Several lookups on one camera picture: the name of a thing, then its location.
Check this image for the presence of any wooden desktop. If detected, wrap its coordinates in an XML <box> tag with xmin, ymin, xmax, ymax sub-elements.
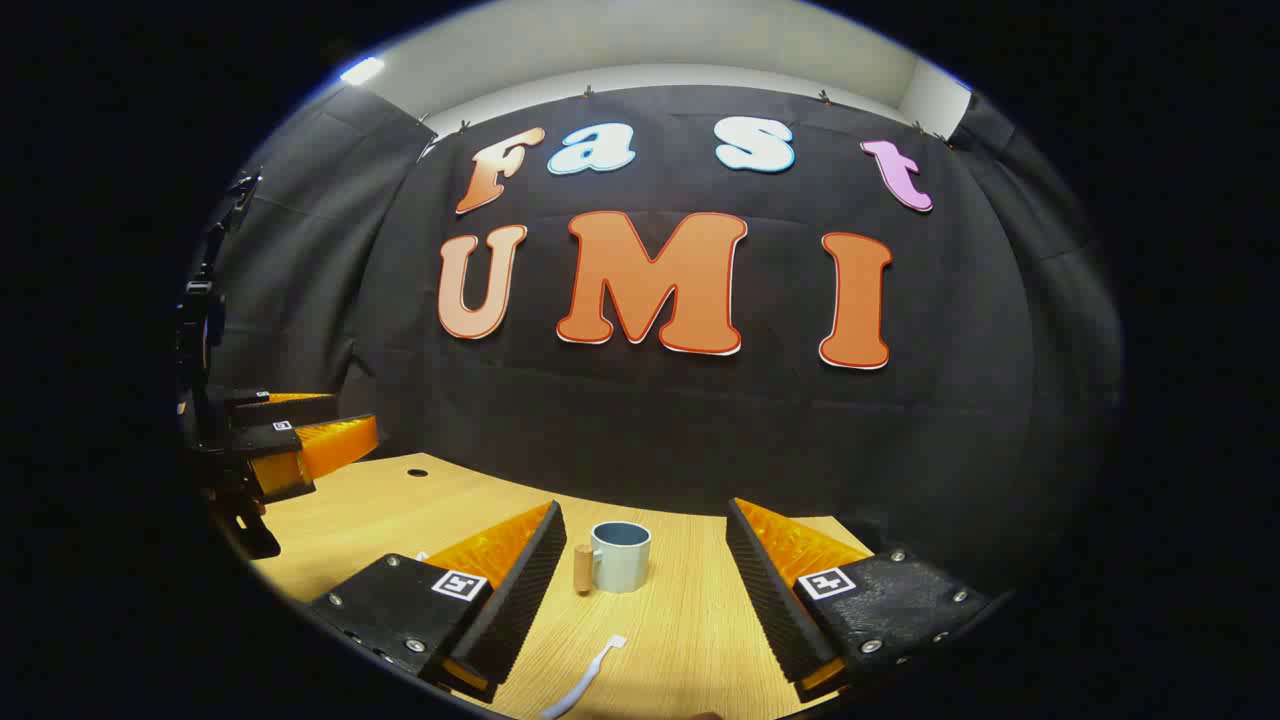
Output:
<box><xmin>245</xmin><ymin>452</ymin><xmax>881</xmax><ymax>720</ymax></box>

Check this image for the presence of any white toothbrush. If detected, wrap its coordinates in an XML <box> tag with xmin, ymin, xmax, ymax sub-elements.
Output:
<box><xmin>538</xmin><ymin>634</ymin><xmax>629</xmax><ymax>720</ymax></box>

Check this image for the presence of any blue-grey cup with wooden handle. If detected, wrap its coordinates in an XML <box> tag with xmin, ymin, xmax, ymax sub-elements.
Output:
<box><xmin>572</xmin><ymin>521</ymin><xmax>653</xmax><ymax>596</ymax></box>

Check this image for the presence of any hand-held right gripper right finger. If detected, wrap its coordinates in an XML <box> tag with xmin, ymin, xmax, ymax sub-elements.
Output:
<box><xmin>725</xmin><ymin>497</ymin><xmax>991</xmax><ymax>703</ymax></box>

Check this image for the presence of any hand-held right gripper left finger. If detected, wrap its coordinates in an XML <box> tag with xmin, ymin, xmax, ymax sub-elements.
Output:
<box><xmin>305</xmin><ymin>500</ymin><xmax>568</xmax><ymax>704</ymax></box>

